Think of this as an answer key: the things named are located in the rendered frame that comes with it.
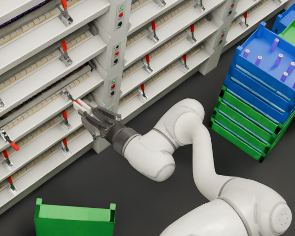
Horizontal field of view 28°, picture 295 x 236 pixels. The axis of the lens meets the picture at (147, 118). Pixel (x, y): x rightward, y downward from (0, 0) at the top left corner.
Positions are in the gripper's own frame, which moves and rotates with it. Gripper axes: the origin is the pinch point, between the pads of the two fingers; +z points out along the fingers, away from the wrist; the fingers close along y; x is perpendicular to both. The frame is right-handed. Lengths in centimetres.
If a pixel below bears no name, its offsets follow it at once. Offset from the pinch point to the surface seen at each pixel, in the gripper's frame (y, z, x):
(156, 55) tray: 51, 16, -18
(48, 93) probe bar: -5.3, 11.2, 3.4
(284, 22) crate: 139, 11, -47
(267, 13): 130, 16, -39
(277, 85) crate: 68, -34, -15
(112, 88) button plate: 20.3, 8.7, -10.3
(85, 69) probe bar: 11.6, 11.2, 3.4
